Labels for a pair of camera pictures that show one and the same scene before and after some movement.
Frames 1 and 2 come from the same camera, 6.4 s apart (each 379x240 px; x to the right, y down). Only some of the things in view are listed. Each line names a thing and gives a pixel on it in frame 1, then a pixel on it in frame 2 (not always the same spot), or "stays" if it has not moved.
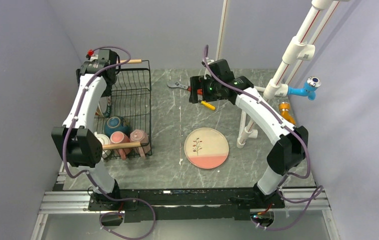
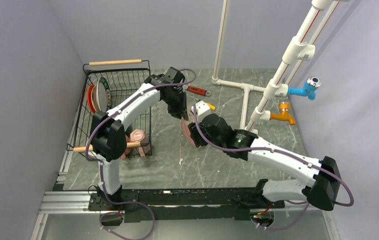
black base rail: x=190 y=205 stays
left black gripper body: x=107 y=92 to x=176 y=103
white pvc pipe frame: x=296 y=52 stays
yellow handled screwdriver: x=207 y=105 stays
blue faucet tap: x=311 y=84 stays
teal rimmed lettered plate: x=104 y=107 stays
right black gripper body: x=208 y=85 to x=199 y=138
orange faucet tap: x=284 y=107 stays
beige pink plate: x=206 y=148 to x=188 y=132
